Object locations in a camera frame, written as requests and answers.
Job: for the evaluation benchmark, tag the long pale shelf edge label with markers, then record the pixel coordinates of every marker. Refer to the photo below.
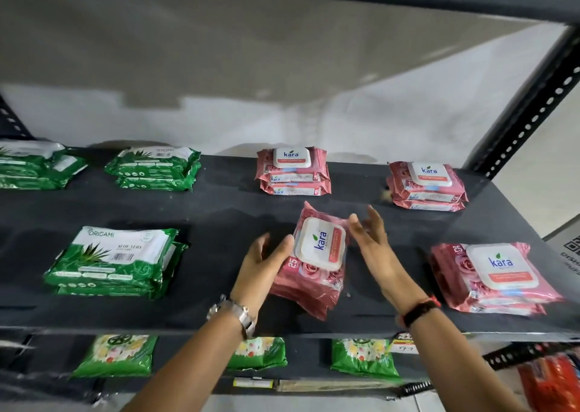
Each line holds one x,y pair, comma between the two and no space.
330,385

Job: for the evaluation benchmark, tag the person's left hand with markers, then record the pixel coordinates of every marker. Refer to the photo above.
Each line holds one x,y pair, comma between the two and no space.
256,280

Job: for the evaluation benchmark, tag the black and red wristband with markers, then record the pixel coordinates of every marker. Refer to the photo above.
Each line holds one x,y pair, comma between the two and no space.
419,312

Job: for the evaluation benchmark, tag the dark lower shelf board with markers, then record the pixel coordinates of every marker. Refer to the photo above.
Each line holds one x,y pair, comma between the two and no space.
308,373

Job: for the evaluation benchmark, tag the person's right hand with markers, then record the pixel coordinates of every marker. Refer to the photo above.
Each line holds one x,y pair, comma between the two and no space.
385,267

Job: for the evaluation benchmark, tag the black perforated metal bar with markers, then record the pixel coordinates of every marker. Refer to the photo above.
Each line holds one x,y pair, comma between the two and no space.
521,355

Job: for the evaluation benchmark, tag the pink wet wipes packet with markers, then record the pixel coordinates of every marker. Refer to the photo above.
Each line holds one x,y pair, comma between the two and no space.
494,271
294,179
507,308
321,244
312,305
430,205
428,176
292,159
430,196
294,190
312,285

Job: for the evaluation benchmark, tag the yellow shelf edge label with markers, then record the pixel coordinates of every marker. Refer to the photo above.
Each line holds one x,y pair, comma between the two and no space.
253,383

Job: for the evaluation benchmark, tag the person's left forearm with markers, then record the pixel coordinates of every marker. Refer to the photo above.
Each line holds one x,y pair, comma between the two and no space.
195,366

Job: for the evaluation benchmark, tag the white shelf price label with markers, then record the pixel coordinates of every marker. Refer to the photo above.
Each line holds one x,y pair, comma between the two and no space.
404,344

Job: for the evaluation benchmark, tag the silver wristwatch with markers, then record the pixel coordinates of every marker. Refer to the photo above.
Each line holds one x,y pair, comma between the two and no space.
235,311

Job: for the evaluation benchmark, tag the dark metal shelf board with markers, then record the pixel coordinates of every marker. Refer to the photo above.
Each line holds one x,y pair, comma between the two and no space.
217,226

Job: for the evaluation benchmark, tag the red plastic packet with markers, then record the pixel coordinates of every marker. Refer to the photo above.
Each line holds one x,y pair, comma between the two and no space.
553,382

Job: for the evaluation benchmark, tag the black perforated rack post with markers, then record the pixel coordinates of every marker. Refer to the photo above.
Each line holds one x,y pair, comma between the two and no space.
530,108
11,122

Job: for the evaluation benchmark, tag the person's right forearm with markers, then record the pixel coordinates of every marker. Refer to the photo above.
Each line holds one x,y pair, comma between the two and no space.
457,357

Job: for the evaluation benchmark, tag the person's left thumb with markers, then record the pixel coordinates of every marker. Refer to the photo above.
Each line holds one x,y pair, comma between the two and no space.
282,247

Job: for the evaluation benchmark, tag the green floral packet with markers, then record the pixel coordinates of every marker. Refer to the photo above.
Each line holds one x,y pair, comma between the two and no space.
258,353
118,355
365,357

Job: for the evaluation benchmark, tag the green wet wipes packet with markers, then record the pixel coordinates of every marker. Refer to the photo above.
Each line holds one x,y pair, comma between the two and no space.
113,255
27,153
152,159
40,176
136,289
154,183

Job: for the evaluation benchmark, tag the person's right thumb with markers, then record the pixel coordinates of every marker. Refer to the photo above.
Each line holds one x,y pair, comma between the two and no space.
356,228

